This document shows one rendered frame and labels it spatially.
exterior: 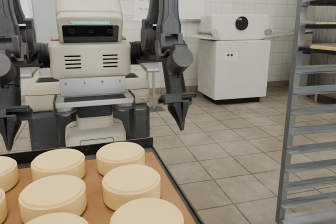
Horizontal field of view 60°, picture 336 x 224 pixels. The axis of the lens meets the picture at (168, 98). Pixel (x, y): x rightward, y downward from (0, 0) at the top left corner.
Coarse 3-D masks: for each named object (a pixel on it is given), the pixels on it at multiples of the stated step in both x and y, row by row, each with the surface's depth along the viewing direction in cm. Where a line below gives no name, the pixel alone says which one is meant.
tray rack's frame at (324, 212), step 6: (306, 210) 146; (312, 210) 146; (318, 210) 146; (324, 210) 146; (330, 210) 146; (288, 216) 141; (294, 216) 141; (300, 216) 141; (306, 216) 141; (312, 216) 141; (318, 216) 141; (324, 216) 141; (330, 216) 141; (282, 222) 137; (288, 222) 137; (294, 222) 137; (300, 222) 137; (306, 222) 137; (312, 222) 137; (318, 222) 137; (324, 222) 137; (330, 222) 137
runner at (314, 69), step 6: (300, 66) 122; (306, 66) 123; (312, 66) 123; (318, 66) 124; (324, 66) 125; (330, 66) 125; (294, 72) 122; (300, 72) 121; (306, 72) 121; (312, 72) 121; (318, 72) 122; (324, 72) 122
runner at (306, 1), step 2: (302, 0) 115; (304, 0) 115; (306, 0) 115; (308, 0) 116; (310, 0) 116; (302, 2) 115; (304, 2) 115; (306, 2) 116; (308, 2) 116; (302, 4) 115; (304, 4) 114; (306, 4) 113; (308, 4) 113; (310, 4) 113; (312, 4) 114; (314, 4) 114; (316, 4) 114; (318, 4) 114; (320, 4) 114; (322, 4) 115; (324, 4) 115
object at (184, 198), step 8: (88, 144) 34; (96, 144) 34; (104, 144) 34; (144, 144) 36; (152, 144) 36; (16, 152) 31; (24, 152) 32; (32, 152) 32; (40, 152) 32; (88, 152) 34; (152, 152) 34; (16, 160) 32; (24, 160) 32; (160, 160) 32; (168, 176) 29; (176, 184) 27; (184, 200) 25; (192, 208) 23; (192, 216) 23
